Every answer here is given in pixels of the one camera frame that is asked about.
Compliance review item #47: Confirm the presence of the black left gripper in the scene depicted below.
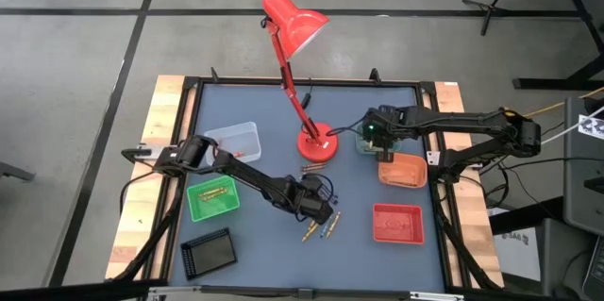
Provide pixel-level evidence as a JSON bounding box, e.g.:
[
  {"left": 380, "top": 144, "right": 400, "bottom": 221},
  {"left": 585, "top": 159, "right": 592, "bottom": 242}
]
[{"left": 288, "top": 174, "right": 335, "bottom": 226}]

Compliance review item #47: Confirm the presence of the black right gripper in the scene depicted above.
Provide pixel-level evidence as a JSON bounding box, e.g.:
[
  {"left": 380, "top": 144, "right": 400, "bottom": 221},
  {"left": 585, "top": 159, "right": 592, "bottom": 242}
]
[{"left": 358, "top": 106, "right": 405, "bottom": 163}]

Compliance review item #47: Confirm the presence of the orange plastic bin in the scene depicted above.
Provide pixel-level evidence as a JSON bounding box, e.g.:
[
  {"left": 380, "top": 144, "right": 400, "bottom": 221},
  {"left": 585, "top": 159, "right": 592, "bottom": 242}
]
[{"left": 377, "top": 151, "right": 428, "bottom": 190}]

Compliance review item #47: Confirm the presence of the teal plastic bin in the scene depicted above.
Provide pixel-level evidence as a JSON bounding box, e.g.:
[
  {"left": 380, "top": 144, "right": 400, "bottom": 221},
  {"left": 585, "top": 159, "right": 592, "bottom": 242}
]
[{"left": 355, "top": 124, "right": 403, "bottom": 156}]

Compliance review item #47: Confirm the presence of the grey-blue table mat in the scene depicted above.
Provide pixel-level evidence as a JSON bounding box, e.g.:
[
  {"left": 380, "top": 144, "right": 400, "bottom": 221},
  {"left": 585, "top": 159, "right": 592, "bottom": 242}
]
[{"left": 168, "top": 83, "right": 447, "bottom": 293}]

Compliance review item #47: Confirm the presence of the red plastic basket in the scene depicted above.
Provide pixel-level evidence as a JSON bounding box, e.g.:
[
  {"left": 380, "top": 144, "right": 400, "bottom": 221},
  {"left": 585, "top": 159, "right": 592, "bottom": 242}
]
[{"left": 371, "top": 203, "right": 426, "bottom": 246}]

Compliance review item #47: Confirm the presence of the green plastic basket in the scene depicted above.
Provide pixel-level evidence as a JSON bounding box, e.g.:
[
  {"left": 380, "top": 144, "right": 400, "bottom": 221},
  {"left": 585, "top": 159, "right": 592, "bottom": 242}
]
[{"left": 186, "top": 174, "right": 242, "bottom": 224}]

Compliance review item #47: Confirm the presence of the clear plastic bin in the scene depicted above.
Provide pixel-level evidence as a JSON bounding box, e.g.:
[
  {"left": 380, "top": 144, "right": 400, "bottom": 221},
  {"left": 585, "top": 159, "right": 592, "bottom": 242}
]
[{"left": 203, "top": 121, "right": 262, "bottom": 167}]

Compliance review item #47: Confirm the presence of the black plastic basket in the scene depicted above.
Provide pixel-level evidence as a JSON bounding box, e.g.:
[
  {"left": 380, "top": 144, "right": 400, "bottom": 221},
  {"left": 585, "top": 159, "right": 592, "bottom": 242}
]
[{"left": 180, "top": 227, "right": 239, "bottom": 282}]

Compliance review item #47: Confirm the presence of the red desk lamp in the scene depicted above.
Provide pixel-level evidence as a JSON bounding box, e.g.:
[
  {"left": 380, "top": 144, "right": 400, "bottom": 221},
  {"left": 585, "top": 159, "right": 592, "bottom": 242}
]
[{"left": 260, "top": 0, "right": 340, "bottom": 164}]

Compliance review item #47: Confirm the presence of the white labelled box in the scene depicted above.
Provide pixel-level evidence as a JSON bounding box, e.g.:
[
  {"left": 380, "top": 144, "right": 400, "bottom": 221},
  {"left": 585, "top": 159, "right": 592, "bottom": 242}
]
[{"left": 490, "top": 225, "right": 543, "bottom": 282}]

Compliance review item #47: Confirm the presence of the grey cabinet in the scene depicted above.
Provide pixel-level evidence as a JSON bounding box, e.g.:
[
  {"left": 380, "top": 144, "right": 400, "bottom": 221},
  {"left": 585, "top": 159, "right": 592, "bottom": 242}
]
[{"left": 563, "top": 96, "right": 604, "bottom": 237}]

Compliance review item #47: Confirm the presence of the black white marker tag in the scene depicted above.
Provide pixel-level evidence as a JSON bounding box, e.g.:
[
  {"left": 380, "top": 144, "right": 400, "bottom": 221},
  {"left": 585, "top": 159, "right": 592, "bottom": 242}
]
[{"left": 578, "top": 113, "right": 604, "bottom": 141}]

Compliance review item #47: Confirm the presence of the black keyboard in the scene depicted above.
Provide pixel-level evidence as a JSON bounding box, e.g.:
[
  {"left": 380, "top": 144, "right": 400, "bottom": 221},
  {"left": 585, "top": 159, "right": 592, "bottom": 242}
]
[{"left": 582, "top": 237, "right": 604, "bottom": 300}]

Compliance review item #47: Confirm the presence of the black beam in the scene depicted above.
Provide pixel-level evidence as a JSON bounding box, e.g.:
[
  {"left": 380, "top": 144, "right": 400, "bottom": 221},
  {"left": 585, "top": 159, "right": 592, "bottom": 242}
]
[{"left": 0, "top": 279, "right": 157, "bottom": 301}]

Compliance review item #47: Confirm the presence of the grey chair leg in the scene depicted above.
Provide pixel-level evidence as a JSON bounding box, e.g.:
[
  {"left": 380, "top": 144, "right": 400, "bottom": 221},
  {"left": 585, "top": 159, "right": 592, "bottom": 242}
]
[{"left": 0, "top": 161, "right": 37, "bottom": 183}]

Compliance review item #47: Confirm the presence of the black aluminium table frame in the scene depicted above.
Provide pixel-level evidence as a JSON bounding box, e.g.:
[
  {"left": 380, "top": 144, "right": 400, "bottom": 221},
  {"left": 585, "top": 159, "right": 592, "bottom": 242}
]
[{"left": 108, "top": 73, "right": 504, "bottom": 301}]

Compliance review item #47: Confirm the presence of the black lamp cord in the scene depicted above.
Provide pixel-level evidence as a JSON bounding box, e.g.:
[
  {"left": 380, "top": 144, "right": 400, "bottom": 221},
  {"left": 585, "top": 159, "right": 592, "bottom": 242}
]
[{"left": 299, "top": 77, "right": 316, "bottom": 125}]

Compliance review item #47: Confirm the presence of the silver metal bracket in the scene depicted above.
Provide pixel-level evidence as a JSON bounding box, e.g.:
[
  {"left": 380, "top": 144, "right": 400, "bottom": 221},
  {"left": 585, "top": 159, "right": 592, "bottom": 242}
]
[
  {"left": 409, "top": 291, "right": 466, "bottom": 301},
  {"left": 148, "top": 285, "right": 203, "bottom": 301}
]

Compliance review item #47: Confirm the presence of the yellow cable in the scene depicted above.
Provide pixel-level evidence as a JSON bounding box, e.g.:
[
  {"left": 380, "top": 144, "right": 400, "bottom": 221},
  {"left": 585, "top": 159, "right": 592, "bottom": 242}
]
[{"left": 522, "top": 86, "right": 604, "bottom": 118}]

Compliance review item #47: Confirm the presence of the white cable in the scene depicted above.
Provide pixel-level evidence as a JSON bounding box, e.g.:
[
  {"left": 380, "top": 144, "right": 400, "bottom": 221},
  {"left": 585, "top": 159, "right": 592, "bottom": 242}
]
[{"left": 537, "top": 106, "right": 604, "bottom": 149}]

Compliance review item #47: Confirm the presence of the black desk frame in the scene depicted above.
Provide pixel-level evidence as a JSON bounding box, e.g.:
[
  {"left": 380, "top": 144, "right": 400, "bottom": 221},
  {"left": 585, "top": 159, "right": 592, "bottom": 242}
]
[{"left": 512, "top": 0, "right": 604, "bottom": 91}]

